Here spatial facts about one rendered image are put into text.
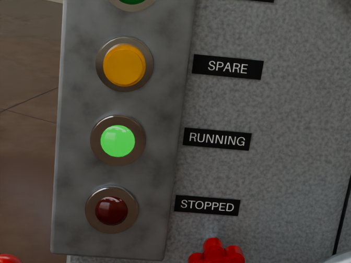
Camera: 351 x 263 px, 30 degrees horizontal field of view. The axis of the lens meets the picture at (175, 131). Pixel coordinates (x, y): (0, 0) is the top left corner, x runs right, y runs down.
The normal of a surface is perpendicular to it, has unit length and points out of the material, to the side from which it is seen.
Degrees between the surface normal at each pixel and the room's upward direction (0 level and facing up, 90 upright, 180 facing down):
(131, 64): 90
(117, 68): 90
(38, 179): 0
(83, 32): 90
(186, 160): 90
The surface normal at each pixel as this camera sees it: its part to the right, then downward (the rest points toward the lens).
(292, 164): 0.05, 0.36
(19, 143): 0.11, -0.93
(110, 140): -0.17, 0.26
